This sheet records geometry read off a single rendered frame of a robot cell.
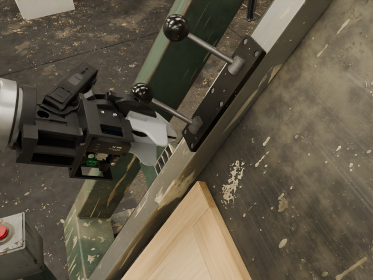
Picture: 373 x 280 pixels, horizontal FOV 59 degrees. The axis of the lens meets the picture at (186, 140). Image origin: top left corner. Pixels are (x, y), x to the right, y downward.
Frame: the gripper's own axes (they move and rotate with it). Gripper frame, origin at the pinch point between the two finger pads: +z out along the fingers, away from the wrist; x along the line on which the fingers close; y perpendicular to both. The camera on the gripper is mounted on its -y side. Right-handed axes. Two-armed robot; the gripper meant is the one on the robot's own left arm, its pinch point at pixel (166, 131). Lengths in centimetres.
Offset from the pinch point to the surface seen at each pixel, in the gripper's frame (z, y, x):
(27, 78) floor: 18, -243, -155
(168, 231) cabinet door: 10.2, 3.5, -20.8
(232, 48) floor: 186, -227, -55
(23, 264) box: -4, -19, -71
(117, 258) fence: 8.1, -1.3, -38.7
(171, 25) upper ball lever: -3.3, -7.3, 12.4
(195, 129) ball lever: 6.6, -2.4, -0.3
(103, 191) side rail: 11, -25, -44
